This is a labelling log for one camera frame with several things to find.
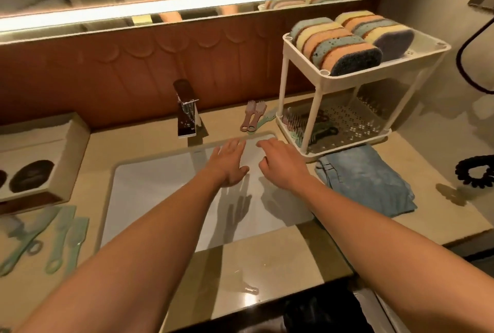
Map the white sink basin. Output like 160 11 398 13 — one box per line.
97 132 322 257

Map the person's dark clothing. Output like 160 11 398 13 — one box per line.
283 289 373 333

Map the person's right hand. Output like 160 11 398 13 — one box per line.
256 138 314 193

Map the black scrunchie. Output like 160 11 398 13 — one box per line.
455 155 494 190

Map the beige tray box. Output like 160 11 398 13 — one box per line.
0 112 92 214

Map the white two-tier rack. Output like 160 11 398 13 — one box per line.
275 27 452 159

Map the person's left forearm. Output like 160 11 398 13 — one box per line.
15 168 232 333

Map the black brush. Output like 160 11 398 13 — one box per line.
307 125 341 143

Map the green brush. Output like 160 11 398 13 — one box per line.
0 207 61 278
252 109 279 135
45 205 77 275
286 128 307 149
63 217 90 268

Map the black towel ring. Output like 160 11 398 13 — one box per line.
456 14 494 95

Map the chrome faucet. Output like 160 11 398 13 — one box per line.
173 79 204 139

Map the pink brush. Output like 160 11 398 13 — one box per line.
247 102 268 133
283 108 309 133
239 100 257 132

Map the person's left hand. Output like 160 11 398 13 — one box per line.
207 138 250 189

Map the person's right forearm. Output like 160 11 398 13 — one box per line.
291 178 494 333

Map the row of colourful sponges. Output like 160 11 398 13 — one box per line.
289 10 415 77

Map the folded blue cloth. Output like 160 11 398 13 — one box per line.
314 145 418 218

